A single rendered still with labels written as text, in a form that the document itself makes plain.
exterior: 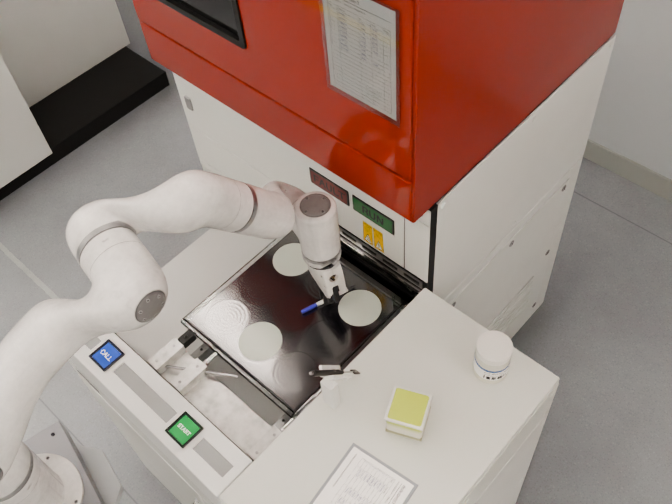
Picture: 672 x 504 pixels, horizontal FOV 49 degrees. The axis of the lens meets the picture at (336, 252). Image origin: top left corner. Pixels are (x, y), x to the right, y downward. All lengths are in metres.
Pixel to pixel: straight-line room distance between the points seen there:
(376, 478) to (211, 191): 0.63
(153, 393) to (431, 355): 0.58
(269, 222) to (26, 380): 0.47
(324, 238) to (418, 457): 0.46
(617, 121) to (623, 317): 0.79
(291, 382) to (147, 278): 0.57
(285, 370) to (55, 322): 0.59
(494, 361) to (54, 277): 2.10
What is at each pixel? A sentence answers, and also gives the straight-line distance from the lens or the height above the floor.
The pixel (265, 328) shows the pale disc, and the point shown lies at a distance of 1.71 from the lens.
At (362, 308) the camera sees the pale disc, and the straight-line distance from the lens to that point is 1.71.
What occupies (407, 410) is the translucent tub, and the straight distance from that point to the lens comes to 1.44.
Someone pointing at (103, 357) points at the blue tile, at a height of 0.96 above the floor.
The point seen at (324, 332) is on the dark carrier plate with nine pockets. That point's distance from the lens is 1.68.
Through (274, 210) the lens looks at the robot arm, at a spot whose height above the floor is 1.34.
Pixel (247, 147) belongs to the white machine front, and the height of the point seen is 1.04.
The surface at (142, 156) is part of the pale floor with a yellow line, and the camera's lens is 3.48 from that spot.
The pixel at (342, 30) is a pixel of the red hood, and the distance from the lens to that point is 1.24.
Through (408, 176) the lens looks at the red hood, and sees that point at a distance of 1.34.
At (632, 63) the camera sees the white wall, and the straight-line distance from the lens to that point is 2.99.
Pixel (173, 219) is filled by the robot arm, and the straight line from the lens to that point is 1.19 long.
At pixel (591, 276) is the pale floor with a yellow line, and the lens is 2.95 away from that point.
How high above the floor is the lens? 2.34
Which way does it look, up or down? 53 degrees down
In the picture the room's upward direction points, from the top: 7 degrees counter-clockwise
